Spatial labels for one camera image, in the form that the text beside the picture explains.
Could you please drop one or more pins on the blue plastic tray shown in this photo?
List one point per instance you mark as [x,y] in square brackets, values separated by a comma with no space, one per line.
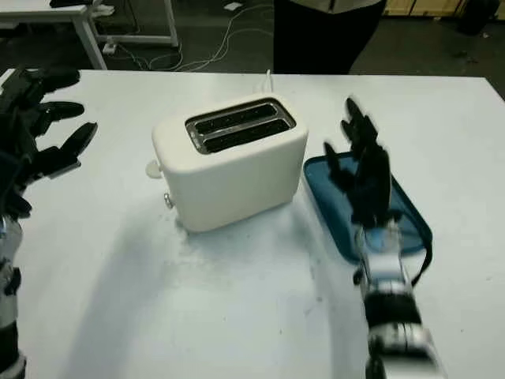
[406,213]

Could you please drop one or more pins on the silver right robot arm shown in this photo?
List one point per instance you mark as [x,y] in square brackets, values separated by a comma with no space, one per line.
[388,308]

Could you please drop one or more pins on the white metal-frame desk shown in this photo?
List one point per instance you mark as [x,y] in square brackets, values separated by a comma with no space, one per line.
[39,12]

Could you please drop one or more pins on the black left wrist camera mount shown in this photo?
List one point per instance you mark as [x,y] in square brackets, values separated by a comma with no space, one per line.
[13,205]

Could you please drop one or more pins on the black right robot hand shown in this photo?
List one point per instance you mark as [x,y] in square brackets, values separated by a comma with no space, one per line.
[372,185]

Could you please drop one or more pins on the white paper sheet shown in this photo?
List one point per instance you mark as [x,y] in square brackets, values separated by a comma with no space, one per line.
[233,6]

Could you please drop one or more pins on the black bin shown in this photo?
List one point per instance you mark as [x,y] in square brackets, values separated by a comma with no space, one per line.
[477,16]

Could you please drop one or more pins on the white crumpled cloth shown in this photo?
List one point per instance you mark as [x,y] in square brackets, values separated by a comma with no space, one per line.
[103,10]

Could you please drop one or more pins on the wooden crate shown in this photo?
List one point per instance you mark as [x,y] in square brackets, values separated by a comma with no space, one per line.
[422,6]

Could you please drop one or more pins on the white two-slot toaster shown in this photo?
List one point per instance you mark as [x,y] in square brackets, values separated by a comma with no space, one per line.
[236,177]

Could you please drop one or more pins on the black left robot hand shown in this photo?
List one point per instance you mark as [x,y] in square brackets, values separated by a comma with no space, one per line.
[59,158]

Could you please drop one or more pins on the person in black trousers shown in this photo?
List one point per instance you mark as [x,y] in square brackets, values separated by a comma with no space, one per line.
[315,35]

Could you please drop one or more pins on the white power strip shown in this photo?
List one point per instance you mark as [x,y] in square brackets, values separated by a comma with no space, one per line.
[109,48]

